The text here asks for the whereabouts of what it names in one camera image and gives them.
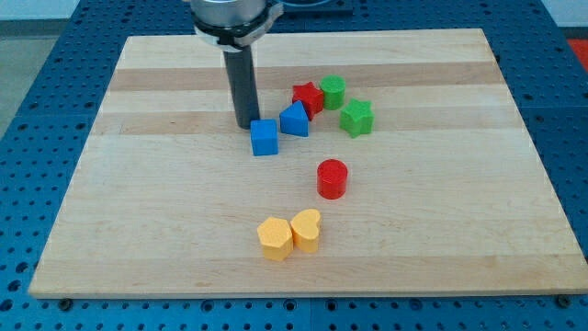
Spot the red star block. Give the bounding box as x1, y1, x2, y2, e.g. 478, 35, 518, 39
292, 82, 324, 121

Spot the blue triangle block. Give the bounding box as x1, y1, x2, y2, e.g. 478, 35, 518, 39
279, 101, 309, 137

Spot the blue cube block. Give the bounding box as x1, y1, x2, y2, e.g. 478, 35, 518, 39
250, 119, 278, 156

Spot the green cylinder block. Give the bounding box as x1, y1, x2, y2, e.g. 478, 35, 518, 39
320, 74, 346, 110

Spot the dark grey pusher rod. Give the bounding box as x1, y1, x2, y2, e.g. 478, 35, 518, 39
223, 46, 260, 130

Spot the yellow hexagon block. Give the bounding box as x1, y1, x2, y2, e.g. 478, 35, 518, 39
257, 217, 293, 261

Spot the yellow heart block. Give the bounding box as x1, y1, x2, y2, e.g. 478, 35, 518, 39
290, 209, 322, 253

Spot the light wooden board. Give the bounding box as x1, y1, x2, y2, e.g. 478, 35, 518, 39
29, 29, 587, 299

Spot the green star block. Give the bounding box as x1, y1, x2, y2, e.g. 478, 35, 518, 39
339, 98, 375, 138

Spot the red cylinder block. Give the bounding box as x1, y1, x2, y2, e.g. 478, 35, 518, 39
316, 159, 348, 200

